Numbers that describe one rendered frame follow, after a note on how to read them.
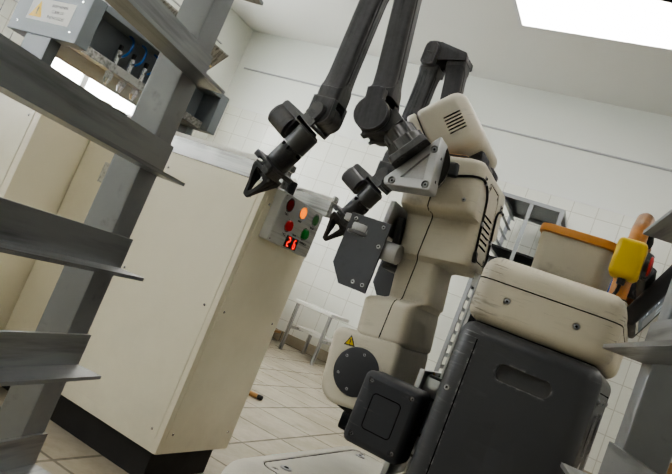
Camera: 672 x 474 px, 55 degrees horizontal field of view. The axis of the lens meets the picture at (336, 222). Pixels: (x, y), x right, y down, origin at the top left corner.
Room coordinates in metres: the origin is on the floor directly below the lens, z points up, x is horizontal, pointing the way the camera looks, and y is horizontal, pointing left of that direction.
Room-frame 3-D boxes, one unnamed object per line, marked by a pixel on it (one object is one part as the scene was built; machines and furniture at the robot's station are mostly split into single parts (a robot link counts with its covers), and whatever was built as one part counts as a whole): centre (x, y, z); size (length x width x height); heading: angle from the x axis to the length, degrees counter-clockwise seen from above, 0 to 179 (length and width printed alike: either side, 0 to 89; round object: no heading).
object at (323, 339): (5.77, -0.22, 0.23); 0.44 x 0.44 x 0.46; 55
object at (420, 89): (1.80, -0.09, 1.18); 0.11 x 0.06 x 0.43; 152
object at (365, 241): (1.53, -0.14, 0.77); 0.28 x 0.16 x 0.22; 152
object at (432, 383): (1.42, -0.22, 0.45); 0.28 x 0.27 x 0.25; 152
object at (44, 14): (2.26, 0.88, 1.01); 0.72 x 0.33 x 0.34; 152
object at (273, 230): (1.85, 0.11, 0.77); 0.24 x 0.04 x 0.14; 152
